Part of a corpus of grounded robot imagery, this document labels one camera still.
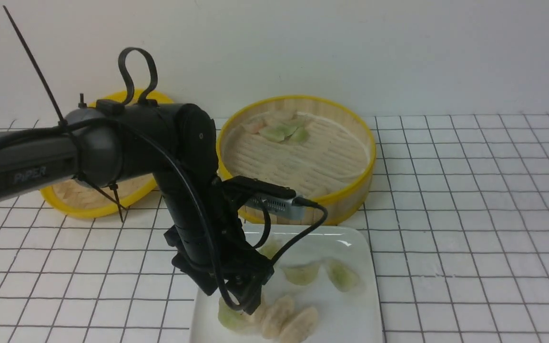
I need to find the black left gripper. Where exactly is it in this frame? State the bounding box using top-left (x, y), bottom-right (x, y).
top-left (164, 224), bottom-right (274, 314)

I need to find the yellow rimmed bamboo steamer basket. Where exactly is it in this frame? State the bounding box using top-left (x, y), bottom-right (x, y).
top-left (216, 95), bottom-right (377, 225)

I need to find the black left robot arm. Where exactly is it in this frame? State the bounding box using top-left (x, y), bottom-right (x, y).
top-left (0, 100), bottom-right (294, 314)

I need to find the green dumpling plate top left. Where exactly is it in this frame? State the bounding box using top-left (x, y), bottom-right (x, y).
top-left (259, 238), bottom-right (283, 259)

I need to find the green dumpling plate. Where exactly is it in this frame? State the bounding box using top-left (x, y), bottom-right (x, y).
top-left (324, 259), bottom-right (364, 293)
top-left (281, 261), bottom-right (322, 286)
top-left (259, 238), bottom-right (283, 259)

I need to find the white dumpling plate left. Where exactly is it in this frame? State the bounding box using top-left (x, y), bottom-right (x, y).
top-left (248, 293), bottom-right (269, 325)

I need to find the white dumpling plate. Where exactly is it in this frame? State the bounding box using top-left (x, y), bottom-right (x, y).
top-left (261, 295), bottom-right (295, 340)
top-left (248, 293), bottom-right (269, 325)
top-left (279, 306), bottom-right (319, 343)

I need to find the green dumpling plate middle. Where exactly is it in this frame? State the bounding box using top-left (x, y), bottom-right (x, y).
top-left (281, 261), bottom-right (322, 286)

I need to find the white dumpling plate middle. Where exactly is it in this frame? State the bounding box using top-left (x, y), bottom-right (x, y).
top-left (261, 295), bottom-right (295, 340)

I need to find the white square plate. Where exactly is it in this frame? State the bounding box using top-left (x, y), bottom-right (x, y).
top-left (189, 224), bottom-right (383, 343)

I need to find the white dumpling plate right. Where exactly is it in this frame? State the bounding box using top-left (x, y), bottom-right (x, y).
top-left (279, 306), bottom-right (319, 343)

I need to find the green dumpling plate right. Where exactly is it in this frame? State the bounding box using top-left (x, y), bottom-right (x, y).
top-left (324, 259), bottom-right (364, 293)

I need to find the white dumpling steamer front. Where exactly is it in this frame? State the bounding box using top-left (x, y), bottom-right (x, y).
top-left (308, 185), bottom-right (330, 199)

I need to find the white dumpling steamer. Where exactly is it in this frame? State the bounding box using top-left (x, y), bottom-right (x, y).
top-left (264, 110), bottom-right (297, 126)
top-left (308, 185), bottom-right (330, 199)

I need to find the pink dumpling steamer back left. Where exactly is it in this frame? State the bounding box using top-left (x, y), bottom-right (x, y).
top-left (243, 118), bottom-right (266, 134)

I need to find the green dumpling steamer back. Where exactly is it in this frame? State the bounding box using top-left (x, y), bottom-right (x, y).
top-left (258, 124), bottom-right (298, 143)

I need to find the white dumpling steamer back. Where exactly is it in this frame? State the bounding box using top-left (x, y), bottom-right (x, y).
top-left (264, 110), bottom-right (297, 126)

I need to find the yellow rimmed bamboo steamer lid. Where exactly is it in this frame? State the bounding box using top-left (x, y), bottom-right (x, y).
top-left (39, 90), bottom-right (175, 219)

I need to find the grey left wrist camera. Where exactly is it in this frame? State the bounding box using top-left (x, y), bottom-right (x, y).
top-left (222, 176), bottom-right (320, 220)

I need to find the black left camera cable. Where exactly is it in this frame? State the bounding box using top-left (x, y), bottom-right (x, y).
top-left (0, 116), bottom-right (328, 311)

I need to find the black cable tie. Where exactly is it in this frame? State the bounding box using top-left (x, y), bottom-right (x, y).
top-left (2, 5), bottom-right (127, 222)

